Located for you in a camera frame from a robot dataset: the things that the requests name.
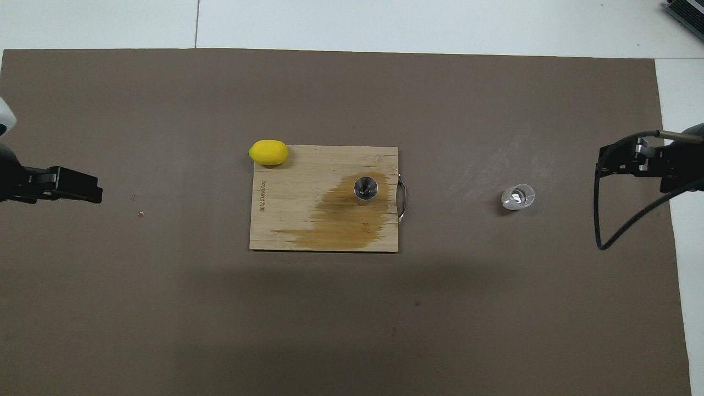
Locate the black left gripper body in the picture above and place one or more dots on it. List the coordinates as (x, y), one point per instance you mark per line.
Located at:
(11, 184)

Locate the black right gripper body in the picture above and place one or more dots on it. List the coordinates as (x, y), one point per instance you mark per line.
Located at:
(685, 165)

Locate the small clear glass cup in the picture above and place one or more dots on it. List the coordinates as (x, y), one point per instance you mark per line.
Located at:
(517, 197)

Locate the steel double jigger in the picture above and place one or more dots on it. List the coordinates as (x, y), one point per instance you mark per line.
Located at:
(360, 184)

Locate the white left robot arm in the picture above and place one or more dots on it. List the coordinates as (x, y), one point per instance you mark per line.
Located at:
(4, 115)

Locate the grey ribbed device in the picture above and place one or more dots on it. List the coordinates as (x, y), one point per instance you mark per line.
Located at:
(690, 11)

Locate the yellow lemon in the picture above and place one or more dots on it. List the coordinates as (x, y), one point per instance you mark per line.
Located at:
(268, 152)

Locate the bamboo cutting board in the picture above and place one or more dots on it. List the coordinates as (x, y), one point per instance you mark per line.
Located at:
(286, 220)

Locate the brown table mat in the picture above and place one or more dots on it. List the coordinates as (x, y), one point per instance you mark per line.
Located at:
(352, 330)

